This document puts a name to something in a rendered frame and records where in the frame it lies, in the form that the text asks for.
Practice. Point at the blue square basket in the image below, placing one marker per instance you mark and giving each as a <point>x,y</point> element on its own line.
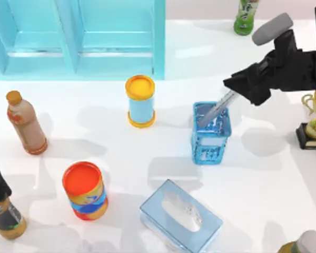
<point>208,150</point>

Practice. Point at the pale grey rounded box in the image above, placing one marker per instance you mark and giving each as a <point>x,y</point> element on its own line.
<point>272,29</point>

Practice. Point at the green bottle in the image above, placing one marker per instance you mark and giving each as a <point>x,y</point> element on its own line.
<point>243,18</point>

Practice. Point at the yellow and blue can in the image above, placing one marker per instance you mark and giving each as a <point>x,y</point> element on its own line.
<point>140,108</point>

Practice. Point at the white tissue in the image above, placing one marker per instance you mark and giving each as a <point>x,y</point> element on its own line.
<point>183,210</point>

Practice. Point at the light blue rack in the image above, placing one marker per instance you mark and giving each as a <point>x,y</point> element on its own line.
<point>116,39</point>

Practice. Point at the blue tissue box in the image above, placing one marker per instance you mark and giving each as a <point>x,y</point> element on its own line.
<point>160,218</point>

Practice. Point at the orange and blue can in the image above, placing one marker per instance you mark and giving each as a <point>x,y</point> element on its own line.
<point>85,195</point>

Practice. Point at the yellow bottle with grey cap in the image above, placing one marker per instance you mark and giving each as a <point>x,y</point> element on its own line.
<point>312,242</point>

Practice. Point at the brown bottle with orange cap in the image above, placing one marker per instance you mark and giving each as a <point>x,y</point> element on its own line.
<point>26,126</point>

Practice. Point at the yellow and black bottle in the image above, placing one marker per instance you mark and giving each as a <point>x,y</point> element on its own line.
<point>8,221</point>

